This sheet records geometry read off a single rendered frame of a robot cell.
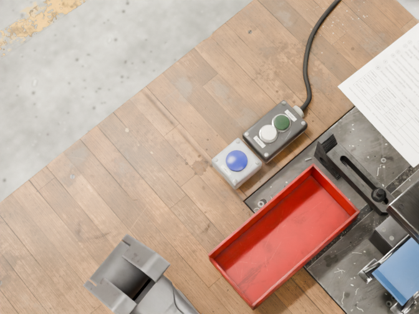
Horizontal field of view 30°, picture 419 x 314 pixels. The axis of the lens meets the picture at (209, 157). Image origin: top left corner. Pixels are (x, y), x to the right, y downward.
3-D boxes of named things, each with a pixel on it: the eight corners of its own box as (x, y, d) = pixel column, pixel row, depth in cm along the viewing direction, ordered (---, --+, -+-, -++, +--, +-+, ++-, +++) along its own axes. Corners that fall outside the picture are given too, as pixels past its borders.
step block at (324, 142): (313, 156, 146) (317, 140, 138) (325, 146, 147) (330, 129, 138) (337, 180, 144) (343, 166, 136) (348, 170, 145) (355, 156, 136)
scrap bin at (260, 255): (209, 260, 141) (207, 253, 135) (310, 172, 145) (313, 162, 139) (253, 311, 138) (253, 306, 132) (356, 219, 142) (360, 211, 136)
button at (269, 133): (257, 135, 146) (257, 132, 144) (269, 126, 146) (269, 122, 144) (267, 146, 145) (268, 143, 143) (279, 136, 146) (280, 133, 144)
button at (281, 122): (270, 124, 146) (270, 121, 145) (281, 115, 147) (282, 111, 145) (280, 136, 146) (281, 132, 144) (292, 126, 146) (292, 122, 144)
